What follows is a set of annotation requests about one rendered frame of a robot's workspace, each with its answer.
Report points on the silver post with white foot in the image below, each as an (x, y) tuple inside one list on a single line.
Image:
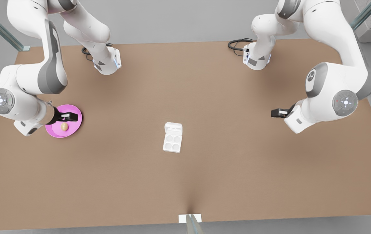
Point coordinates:
[(190, 219)]

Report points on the pink round plate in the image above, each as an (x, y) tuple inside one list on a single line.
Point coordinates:
[(74, 125)]

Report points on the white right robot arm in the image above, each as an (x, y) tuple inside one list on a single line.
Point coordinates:
[(26, 78)]

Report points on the brown egg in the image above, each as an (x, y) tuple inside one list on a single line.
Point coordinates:
[(64, 127)]

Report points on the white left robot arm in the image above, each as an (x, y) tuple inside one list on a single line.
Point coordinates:
[(331, 81)]

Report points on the white egg box lid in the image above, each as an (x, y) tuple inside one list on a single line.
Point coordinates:
[(173, 128)]

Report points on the white egg box base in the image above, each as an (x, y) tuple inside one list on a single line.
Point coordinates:
[(172, 143)]

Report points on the silver frame post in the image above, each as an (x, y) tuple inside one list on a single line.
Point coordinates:
[(365, 13), (0, 27)]

